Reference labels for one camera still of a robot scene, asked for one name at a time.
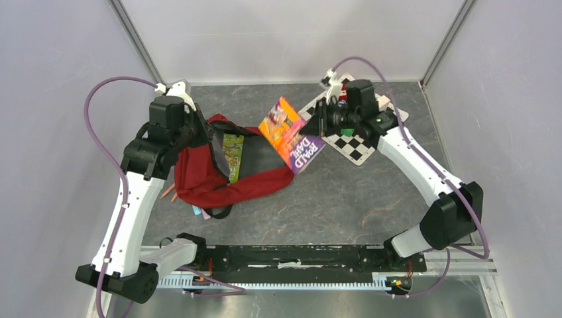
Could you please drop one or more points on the green book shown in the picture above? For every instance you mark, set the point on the green book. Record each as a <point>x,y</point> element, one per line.
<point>233,149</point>

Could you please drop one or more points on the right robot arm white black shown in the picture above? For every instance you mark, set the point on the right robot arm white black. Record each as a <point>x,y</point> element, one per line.
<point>454,207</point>

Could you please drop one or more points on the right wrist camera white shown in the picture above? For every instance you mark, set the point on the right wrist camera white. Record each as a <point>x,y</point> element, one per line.
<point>335,88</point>

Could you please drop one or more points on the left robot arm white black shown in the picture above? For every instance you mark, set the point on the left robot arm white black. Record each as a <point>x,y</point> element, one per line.
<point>175,124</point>

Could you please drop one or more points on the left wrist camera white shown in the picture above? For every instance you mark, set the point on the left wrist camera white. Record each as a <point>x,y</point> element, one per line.
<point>179,89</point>

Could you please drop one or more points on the white blue block tower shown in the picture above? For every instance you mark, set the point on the white blue block tower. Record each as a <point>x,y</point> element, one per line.
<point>384,102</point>

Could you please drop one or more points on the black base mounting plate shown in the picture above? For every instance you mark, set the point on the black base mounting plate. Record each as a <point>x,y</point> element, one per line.
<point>299,264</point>

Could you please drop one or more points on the checkered play mat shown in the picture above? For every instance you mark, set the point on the checkered play mat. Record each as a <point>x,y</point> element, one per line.
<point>353,148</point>

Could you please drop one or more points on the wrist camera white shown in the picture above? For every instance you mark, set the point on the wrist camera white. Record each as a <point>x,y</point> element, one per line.
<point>335,88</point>
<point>179,89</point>

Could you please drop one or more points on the red backpack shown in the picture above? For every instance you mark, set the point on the red backpack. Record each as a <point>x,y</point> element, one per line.
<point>201,175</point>

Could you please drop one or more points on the pink book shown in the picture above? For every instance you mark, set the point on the pink book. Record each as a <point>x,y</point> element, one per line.
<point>281,128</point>

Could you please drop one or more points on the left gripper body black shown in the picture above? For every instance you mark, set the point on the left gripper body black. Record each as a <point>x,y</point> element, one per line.
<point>195,132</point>

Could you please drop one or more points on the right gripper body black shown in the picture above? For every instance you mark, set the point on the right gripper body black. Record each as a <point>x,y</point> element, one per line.
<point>338,118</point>

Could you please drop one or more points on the green toy block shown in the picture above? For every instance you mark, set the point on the green toy block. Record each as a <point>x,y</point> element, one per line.
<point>347,132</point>

